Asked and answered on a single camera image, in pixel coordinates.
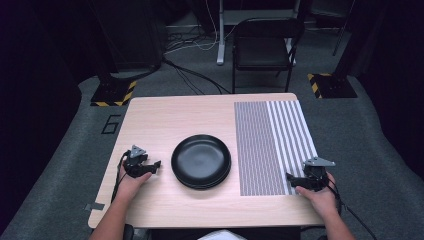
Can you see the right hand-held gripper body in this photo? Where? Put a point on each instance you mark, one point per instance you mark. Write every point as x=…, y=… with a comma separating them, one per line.
x=315, y=176

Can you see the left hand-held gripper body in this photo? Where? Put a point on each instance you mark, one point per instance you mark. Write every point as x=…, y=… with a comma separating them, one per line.
x=136, y=163

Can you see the person's left hand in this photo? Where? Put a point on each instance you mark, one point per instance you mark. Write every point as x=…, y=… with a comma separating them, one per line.
x=130, y=188

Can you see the person's right hand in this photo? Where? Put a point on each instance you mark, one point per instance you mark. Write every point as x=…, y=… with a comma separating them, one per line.
x=321, y=201

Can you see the grey white striped placemat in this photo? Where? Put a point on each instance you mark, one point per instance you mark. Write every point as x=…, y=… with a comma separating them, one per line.
x=260, y=150

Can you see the grey tape strip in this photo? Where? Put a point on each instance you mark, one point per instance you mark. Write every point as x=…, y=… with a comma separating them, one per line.
x=95, y=206

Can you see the black seat part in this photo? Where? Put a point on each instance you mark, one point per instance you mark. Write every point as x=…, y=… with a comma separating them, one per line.
x=128, y=232

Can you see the black yellow striped stand base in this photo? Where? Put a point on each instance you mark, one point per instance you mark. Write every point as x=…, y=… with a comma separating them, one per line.
x=111, y=93
x=333, y=86

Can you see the person's white clothing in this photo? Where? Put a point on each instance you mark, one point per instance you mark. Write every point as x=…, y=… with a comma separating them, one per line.
x=221, y=235

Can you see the black folding chair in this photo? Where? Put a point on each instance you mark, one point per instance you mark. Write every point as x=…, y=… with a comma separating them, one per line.
x=261, y=53

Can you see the black tripod leg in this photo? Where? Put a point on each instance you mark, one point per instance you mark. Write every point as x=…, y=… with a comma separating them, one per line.
x=341, y=35

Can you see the white desk frame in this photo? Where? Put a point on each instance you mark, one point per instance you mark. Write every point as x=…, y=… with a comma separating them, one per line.
x=220, y=36

